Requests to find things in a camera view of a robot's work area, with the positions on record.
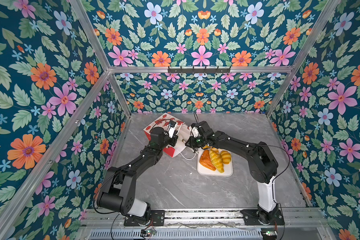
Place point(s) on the aluminium beam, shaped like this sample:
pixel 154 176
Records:
pixel 255 69
pixel 23 195

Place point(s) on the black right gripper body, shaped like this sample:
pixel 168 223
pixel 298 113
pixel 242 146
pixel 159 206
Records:
pixel 199 142

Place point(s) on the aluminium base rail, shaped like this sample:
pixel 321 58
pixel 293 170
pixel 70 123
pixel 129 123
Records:
pixel 237 217

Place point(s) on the aluminium frame post right rear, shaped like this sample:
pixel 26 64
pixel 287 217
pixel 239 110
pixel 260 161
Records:
pixel 318 27

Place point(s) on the black hook rail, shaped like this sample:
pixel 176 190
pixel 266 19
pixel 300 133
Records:
pixel 202 70

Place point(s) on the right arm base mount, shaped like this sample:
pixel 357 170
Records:
pixel 260 216

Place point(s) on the aluminium left side beam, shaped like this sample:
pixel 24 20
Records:
pixel 23 195

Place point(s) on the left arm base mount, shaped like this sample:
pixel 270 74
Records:
pixel 155 218

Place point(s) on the aluminium frame post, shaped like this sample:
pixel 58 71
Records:
pixel 87 26
pixel 318 27

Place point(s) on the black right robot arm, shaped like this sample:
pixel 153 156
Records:
pixel 262 164

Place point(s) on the orange brown fake croissant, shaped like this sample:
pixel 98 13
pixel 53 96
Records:
pixel 205 160

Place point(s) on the white plastic tray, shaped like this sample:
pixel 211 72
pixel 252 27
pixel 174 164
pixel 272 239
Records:
pixel 204 171

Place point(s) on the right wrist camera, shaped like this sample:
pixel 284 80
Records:
pixel 195 132

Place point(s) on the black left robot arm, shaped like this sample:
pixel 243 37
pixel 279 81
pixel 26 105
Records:
pixel 118 190

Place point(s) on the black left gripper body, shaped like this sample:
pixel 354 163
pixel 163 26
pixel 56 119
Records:
pixel 170 141

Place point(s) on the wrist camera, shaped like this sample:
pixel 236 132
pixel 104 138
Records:
pixel 172 128
pixel 195 132

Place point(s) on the red printed white paper bag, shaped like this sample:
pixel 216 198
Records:
pixel 163 122

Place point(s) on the aluminium rear top beam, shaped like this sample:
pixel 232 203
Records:
pixel 255 69

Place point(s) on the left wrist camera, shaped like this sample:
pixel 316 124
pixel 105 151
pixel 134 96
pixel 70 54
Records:
pixel 172 128

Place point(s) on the aluminium frame post left rear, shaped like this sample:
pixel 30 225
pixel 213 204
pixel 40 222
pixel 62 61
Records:
pixel 87 26

